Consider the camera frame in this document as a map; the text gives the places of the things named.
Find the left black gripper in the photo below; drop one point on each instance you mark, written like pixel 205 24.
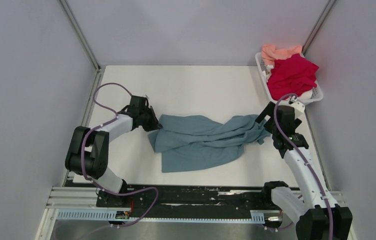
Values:
pixel 155 125

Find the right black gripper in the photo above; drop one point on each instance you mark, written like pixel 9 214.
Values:
pixel 268 110

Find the teal blue t-shirt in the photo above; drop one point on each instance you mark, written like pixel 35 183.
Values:
pixel 194 143

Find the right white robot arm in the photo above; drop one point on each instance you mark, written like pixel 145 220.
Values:
pixel 317 215

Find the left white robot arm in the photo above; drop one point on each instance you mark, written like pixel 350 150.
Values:
pixel 88 153

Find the red t-shirt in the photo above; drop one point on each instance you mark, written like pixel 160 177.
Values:
pixel 292 75

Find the white plastic laundry basket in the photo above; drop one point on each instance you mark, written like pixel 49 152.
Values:
pixel 317 92

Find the peach orange t-shirt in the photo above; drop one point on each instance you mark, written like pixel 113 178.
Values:
pixel 270 53

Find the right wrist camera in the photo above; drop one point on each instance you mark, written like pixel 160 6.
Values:
pixel 298 106

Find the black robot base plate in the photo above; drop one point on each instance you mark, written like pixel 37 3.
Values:
pixel 220 212

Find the right aluminium frame post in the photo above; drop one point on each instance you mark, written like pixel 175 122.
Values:
pixel 318 25

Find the aluminium frame post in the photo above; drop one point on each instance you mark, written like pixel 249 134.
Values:
pixel 79 33
pixel 318 25

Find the left aluminium frame post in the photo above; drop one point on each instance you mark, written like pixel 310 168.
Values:
pixel 79 33

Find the white slotted cable duct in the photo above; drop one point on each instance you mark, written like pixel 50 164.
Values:
pixel 112 215

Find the aluminium front rail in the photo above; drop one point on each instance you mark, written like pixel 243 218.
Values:
pixel 58 198

